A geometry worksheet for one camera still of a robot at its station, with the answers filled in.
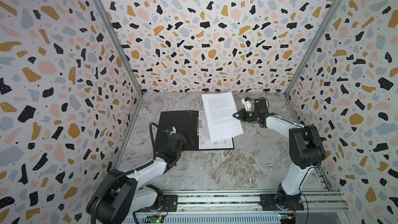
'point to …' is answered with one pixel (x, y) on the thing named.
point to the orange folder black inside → (194, 123)
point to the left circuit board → (154, 219)
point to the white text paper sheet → (219, 108)
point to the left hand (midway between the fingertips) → (186, 136)
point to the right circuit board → (286, 218)
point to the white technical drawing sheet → (205, 142)
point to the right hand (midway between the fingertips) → (231, 112)
